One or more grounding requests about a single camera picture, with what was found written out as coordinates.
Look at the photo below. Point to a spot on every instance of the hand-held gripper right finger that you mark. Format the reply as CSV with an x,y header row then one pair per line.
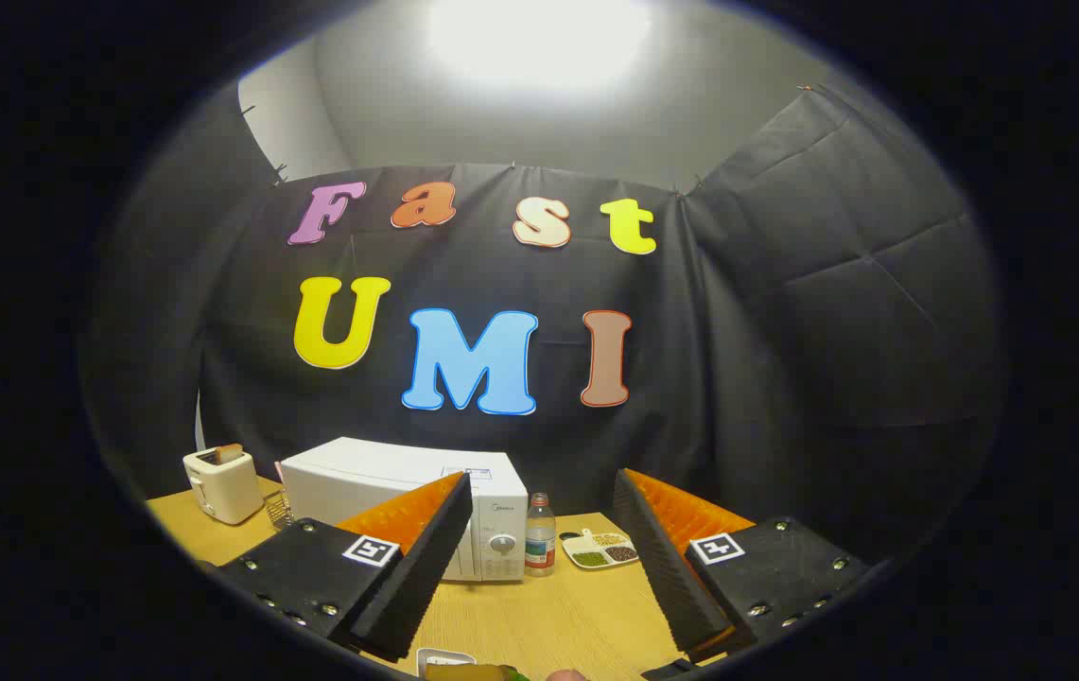
x,y
667,567

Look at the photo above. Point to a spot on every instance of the brown bread slice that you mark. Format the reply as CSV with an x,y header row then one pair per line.
x,y
230,453

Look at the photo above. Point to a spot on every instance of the white microwave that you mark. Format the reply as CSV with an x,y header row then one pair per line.
x,y
359,478

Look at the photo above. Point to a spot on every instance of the white toaster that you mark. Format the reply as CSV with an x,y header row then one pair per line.
x,y
227,487

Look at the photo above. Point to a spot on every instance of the toy burger with lettuce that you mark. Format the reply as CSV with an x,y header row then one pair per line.
x,y
463,673

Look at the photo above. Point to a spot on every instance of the white rectangular dish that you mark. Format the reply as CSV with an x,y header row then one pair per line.
x,y
435,654

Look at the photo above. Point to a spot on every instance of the clear plastic bottle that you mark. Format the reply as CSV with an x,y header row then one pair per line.
x,y
540,539

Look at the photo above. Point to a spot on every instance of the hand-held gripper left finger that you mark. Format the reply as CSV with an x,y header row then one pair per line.
x,y
426,567

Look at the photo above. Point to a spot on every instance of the white divided dish of beans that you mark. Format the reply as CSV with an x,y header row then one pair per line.
x,y
596,558

